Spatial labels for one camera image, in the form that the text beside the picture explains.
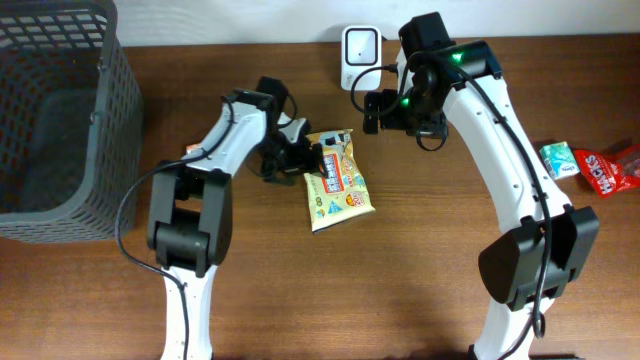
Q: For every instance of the green Kleenex tissue pack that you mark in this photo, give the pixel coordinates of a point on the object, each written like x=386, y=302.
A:
x=559, y=160

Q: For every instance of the orange tissue pack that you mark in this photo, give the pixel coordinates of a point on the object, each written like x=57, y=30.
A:
x=194, y=148

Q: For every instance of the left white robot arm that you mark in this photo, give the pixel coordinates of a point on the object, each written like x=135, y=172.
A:
x=190, y=216

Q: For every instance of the grey plastic mesh basket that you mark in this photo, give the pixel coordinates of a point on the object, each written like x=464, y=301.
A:
x=71, y=123

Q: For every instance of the yellow snack bag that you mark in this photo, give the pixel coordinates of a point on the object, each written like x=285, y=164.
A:
x=341, y=193

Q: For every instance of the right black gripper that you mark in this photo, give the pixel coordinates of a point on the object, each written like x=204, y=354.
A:
x=433, y=126

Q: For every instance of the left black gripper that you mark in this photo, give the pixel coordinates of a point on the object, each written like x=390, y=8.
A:
x=310, y=158

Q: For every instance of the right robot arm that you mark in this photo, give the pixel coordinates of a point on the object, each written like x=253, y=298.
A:
x=544, y=240

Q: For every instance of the white barcode scanner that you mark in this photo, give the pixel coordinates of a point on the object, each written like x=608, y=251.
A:
x=361, y=49

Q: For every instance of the red Hacks candy bag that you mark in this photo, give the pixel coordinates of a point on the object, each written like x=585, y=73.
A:
x=610, y=174

